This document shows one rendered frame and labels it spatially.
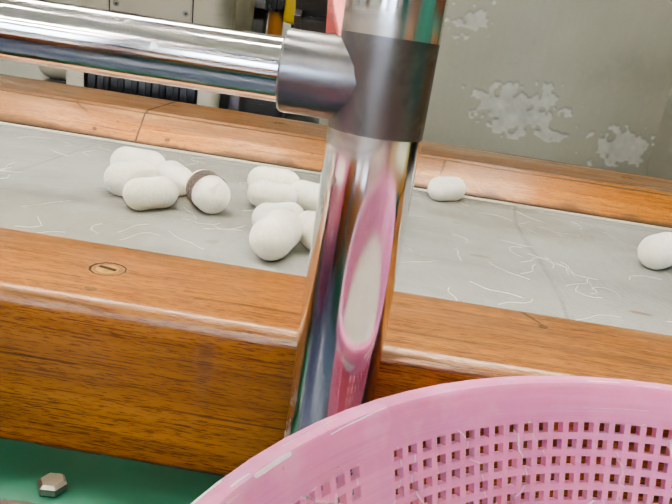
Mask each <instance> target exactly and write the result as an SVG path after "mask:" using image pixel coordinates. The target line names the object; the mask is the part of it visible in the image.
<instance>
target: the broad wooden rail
mask: <svg viewBox="0 0 672 504"><path fill-rule="evenodd" d="M0 122H5V123H11V124H18V125H24V126H30V127H36V128H43V129H49V130H55V131H62V132H68V133H74V134H81V135H87V136H93V137H99V138H106V139H112V140H118V141H125V142H131V143H137V144H143V145H150V146H156V147H162V148H169V149H175V150H181V151H187V152H194V153H200V154H206V155H213V156H219V157H225V158H232V159H238V160H244V161H250V162H257V163H263V164H269V165H276V166H282V167H288V168H294V169H301V170H307V171H313V172H320V173H321V170H322V163H323V156H324V149H325V142H326V135H327V128H328V125H323V124H317V123H310V122H304V121H298V120H291V119H285V118H279V117H272V116H266V115H259V114H253V113H247V112H240V111H234V110H228V109H221V108H215V107H209V106H202V105H196V104H190V103H183V102H177V101H171V100H164V99H158V98H152V97H145V96H139V95H133V94H126V93H120V92H113V91H107V90H101V89H94V88H88V87H82V86H75V85H69V84H63V83H56V82H50V81H44V80H37V79H31V78H25V77H18V76H12V75H6V74H0ZM443 176H446V177H459V178H461V179H462V180H463V181H464V183H465V185H466V192H465V194H464V196H471V197H477V198H483V199H490V200H496V201H502V202H508V203H515V204H521V205H527V206H534V207H540V208H546V209H553V210H559V211H565V212H571V213H578V214H584V215H590V216H597V217H603V218H609V219H615V220H622V221H628V222H634V223H641V224H647V225H653V226H659V227H666V228H672V179H666V178H659V177H653V176H647V175H640V174H634V173H628V172H621V171H615V170H609V169H602V168H596V167H590V166H583V165H577V164H571V163H564V162H558V161H551V160H545V159H539V158H532V157H526V156H520V155H513V154H507V153H501V152H494V151H488V150H482V149H475V148H469V147H463V146H456V145H450V144H444V143H437V142H431V141H425V140H422V145H421V150H420V155H419V161H418V166H417V171H416V177H415V182H414V188H420V189H427V190H428V184H429V182H430V181H431V180H432V179H433V178H435V177H443Z"/></svg>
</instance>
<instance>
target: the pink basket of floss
mask: <svg viewBox="0 0 672 504"><path fill-rule="evenodd" d="M554 422H558V430H554ZM569 422H574V423H573V430H569ZM584 422H589V428H588V430H584ZM524 423H528V431H524ZM539 423H543V430H539ZM600 423H605V424H604V431H599V426H600ZM512 424H513V432H509V427H510V425H512ZM615 424H620V432H615ZM631 425H633V426H636V433H635V434H632V433H630V431H631ZM495 426H499V427H498V433H497V434H495ZM647 427H652V435H651V436H650V435H646V432H647ZM480 428H484V435H482V436H480ZM663 429H667V430H669V433H668V438H665V437H662V435H663ZM468 430H469V438H466V431H468ZM453 433H455V440H454V441H451V434H453ZM437 437H440V444H437ZM553 439H557V447H553ZM568 439H572V447H567V444H568ZM583 439H587V447H582V445H583ZM538 440H542V447H538ZM598 440H603V443H602V448H599V447H598ZM423 441H425V444H426V447H425V448H423ZM524 441H527V448H523V442H524ZM614 441H618V449H614V448H613V442H614ZM509 442H513V444H512V449H509ZM629 442H634V448H633V450H628V448H629ZM495 444H498V451H494V445H495ZM645 444H650V450H649V452H645V451H644V447H645ZM409 445H411V452H409V453H408V446H409ZM480 446H483V453H480ZM661 446H667V447H666V453H665V454H660V449H661ZM468 448H469V455H468V456H466V449H468ZM395 450H396V454H397V457H394V451H395ZM454 451H455V458H454V459H452V452H454ZM438 455H440V462H437V456H438ZM552 456H556V461H555V463H553V464H551V463H552ZM567 456H571V459H570V463H566V458H567ZM582 456H586V460H585V464H583V463H581V457H582ZM537 457H541V464H537ZM597 457H601V462H600V464H596V458H597ZM612 457H614V458H616V465H611V460H612ZM523 458H526V465H523ZM425 459H426V466H423V460H425ZM510 459H512V466H509V467H508V460H510ZM627 459H632V464H631V467H630V466H626V465H627ZM643 460H646V461H648V464H647V468H642V463H643ZM495 461H497V468H494V462H495ZM659 462H662V463H664V467H663V470H658V464H659ZM410 464H411V466H412V470H411V471H409V465H410ZM480 464H483V470H482V471H480ZM468 466H469V473H466V467H468ZM351 469H353V475H351V474H350V470H351ZM396 469H397V476H395V470H396ZM452 470H454V476H453V477H452ZM551 473H555V474H554V480H550V479H551ZM565 473H569V480H565ZM580 473H584V480H580ZM595 473H599V481H594V479H595ZM438 474H440V480H438ZM536 474H540V481H536ZM610 474H615V475H614V482H611V481H609V479H610ZM522 475H525V482H522ZM625 475H629V476H630V480H629V483H624V482H625ZM337 476H338V483H336V477H337ZM508 477H511V483H510V484H508ZM641 477H646V478H645V485H643V484H640V479H641ZM424 478H426V484H425V485H424ZM494 479H497V485H496V486H494ZM656 479H662V480H661V486H660V487H658V486H655V485H656ZM481 481H483V487H482V488H480V482H481ZM410 483H412V489H410ZM467 484H469V485H468V491H466V485H467ZM322 485H323V491H322V492H321V486H322ZM671 487H672V385H666V384H660V383H651V382H643V381H634V380H626V379H613V378H601V377H583V376H511V377H495V378H484V379H474V380H465V381H459V382H452V383H445V384H438V385H434V386H429V387H424V388H419V389H414V390H409V391H405V392H402V393H398V394H394V395H391V396H387V397H383V398H380V399H376V400H373V401H370V402H368V403H365V404H362V405H359V406H356V407H353V408H350V409H347V410H345V411H342V412H340V413H337V414H335V415H333V416H330V417H328V418H325V419H323V420H321V421H318V422H316V423H314V424H312V425H310V426H308V427H306V428H304V429H302V430H300V431H298V432H296V433H294V434H292V435H290V436H288V437H286V438H284V439H282V440H281V441H279V442H277V443H276V444H274V445H272V446H271V447H269V448H267V449H266V450H264V451H262V452H261V453H259V454H257V455H256V456H254V457H252V458H251V459H249V460H248V461H246V462H245V463H243V464H242V465H241V466H239V467H238V468H236V469H235V470H233V471H232V472H231V473H229V474H228V475H226V476H225V477H224V478H222V479H221V480H219V481H218V482H216V483H215V484H214V485H213V486H212V487H210V488H209V489H208V490H207V491H205V492H204V493H203V494H202V495H201V496H199V497H198V498H197V499H196V500H195V501H193V502H192V503H191V504H410V502H413V504H466V503H467V502H468V504H479V500H480V499H482V504H669V500H670V497H671V498H672V489H671ZM397 488H398V494H397V495H396V489H397ZM452 488H454V494H452ZM352 489H354V495H352ZM550 490H553V497H549V494H550ZM564 490H568V495H567V497H564ZM579 490H583V491H582V497H578V492H579ZM593 490H597V497H593ZM535 491H539V497H538V498H535ZM608 491H613V492H612V498H608ZM438 492H440V498H438ZM524 492H525V493H524ZM623 492H628V495H627V499H623ZM521 493H524V499H521ZM639 493H641V494H643V500H642V501H638V494H639ZM307 494H308V500H307V501H306V495H307ZM508 494H510V501H507V495H508ZM654 495H657V496H659V500H658V503H653V500H654ZM495 496H496V503H493V497H495ZM338 497H339V498H340V502H339V503H338V500H337V498H338ZM424 497H426V499H427V502H426V503H424Z"/></svg>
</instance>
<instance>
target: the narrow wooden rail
mask: <svg viewBox="0 0 672 504"><path fill-rule="evenodd" d="M305 283H306V276H300V275H294V274H288V273H281V272H275V271H269V270H263V269H257V268H251V267H244V266H238V265H232V264H226V263H220V262H213V261H207V260H201V259H195V258H189V257H183V256H176V255H170V254H164V253H158V252H152V251H145V250H139V249H133V248H127V247H121V246H115V245H108V244H102V243H96V242H90V241H84V240H77V239H71V238H65V237H59V236H53V235H47V234H40V233H34V232H28V231H22V230H16V229H9V228H3V227H0V437H5V438H11V439H17V440H23V441H29V442H35V443H41V444H47V445H53V446H59V447H64V448H70V449H76V450H82V451H88V452H94V453H100V454H106V455H112V456H118V457H124V458H130V459H136V460H142V461H148V462H154V463H160V464H166V465H172V466H178V467H184V468H190V469H196V470H202V471H208V472H214V473H220V474H226V475H228V474H229V473H231V472H232V471H233V470H235V469H236V468H238V467H239V466H241V465H242V464H243V463H245V462H246V461H248V460H249V459H251V458H252V457H254V456H256V455H257V454H259V453H261V452H262V451H264V450H266V449H267V448H269V447H271V446H272V445H274V444H276V443H277V442H279V441H281V440H282V439H283V438H284V431H285V424H286V417H287V409H288V402H289V395H290V388H291V381H292V374H293V367H294V360H295V353H296V346H297V339H298V332H299V325H300V318H301V311H302V304H303V297H304V290H305ZM511 376H583V377H601V378H613V379H626V380H634V381H643V382H651V383H660V384H666V385H672V336H671V335H665V334H659V333H652V332H646V331H640V330H634V329H628V328H621V327H615V326H609V325H603V324H597V323H591V322H584V321H578V320H572V319H566V318H560V317H553V316H547V315H541V314H535V313H529V312H523V311H516V310H510V309H504V308H498V307H492V306H485V305H479V304H473V303H467V302H461V301H455V300H448V299H442V298H436V297H430V296H424V295H417V294H411V293H405V292H399V291H394V294H393V300H392V305H391V311H390V316H389V321H388V327H387V332H386V337H385V343H384V348H383V353H382V359H381V364H380V369H379V375H378V380H377V385H376V391H375V396H374V400H376V399H380V398H383V397H387V396H391V395H394V394H398V393H402V392H405V391H409V390H414V389H419V388H424V387H429V386H434V385H438V384H445V383H452V382H459V381H465V380H474V379H484V378H495V377H511Z"/></svg>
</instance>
